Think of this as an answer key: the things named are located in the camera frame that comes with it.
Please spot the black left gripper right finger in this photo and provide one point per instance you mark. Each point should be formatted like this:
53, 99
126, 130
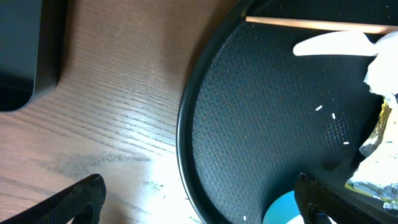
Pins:
320, 204

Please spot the crumpled white tissue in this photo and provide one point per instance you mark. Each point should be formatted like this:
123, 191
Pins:
381, 76

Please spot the wooden chopstick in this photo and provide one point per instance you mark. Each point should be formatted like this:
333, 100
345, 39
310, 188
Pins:
324, 25

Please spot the round black serving tray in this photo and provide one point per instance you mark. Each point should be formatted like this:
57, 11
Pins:
254, 116

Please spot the white plastic spoon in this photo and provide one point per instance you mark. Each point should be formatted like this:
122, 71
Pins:
337, 43

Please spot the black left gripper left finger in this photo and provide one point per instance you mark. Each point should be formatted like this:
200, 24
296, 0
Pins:
79, 203

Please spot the light blue small bowl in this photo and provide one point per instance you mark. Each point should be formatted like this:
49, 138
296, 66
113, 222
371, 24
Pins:
283, 211

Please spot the yellow snack wrapper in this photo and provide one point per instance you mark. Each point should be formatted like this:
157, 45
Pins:
376, 176

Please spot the black rectangular waste tray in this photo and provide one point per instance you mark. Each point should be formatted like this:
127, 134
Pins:
32, 34

